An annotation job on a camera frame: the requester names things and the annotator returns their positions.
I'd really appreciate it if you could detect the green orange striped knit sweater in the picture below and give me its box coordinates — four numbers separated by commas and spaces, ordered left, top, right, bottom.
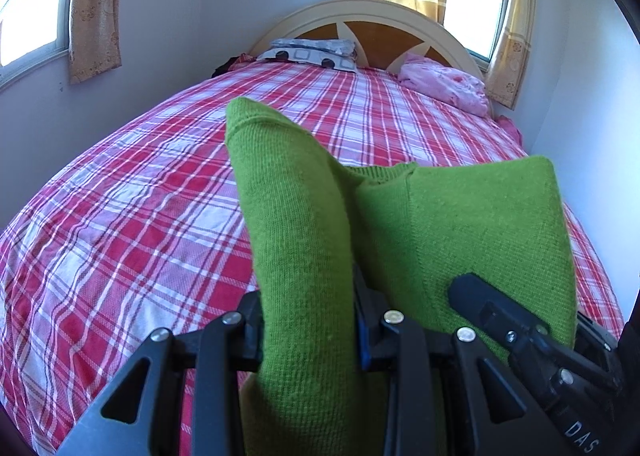
226, 98, 577, 455

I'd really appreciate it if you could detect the side window yellow curtain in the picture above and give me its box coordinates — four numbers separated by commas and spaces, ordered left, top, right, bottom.
68, 0, 122, 84

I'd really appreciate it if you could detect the grey car print pillow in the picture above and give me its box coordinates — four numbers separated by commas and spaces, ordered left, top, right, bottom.
257, 39, 357, 72

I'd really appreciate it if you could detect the pink pillow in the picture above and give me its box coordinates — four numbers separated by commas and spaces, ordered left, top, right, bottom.
397, 53, 490, 118

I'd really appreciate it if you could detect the cream wooden headboard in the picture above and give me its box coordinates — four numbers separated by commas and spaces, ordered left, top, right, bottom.
250, 0, 482, 79

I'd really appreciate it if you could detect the yellow curtain right panel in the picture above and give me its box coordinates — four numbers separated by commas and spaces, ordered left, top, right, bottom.
485, 0, 537, 109

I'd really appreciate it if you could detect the pink cloth by wall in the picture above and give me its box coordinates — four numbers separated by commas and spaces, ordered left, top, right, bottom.
496, 115, 523, 147

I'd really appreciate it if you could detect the dark clothing beside bed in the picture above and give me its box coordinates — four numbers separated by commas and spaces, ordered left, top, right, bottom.
210, 53, 255, 78

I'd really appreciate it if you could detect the red white plaid bed sheet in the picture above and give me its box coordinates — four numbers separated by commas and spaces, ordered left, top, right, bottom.
1, 62, 623, 455

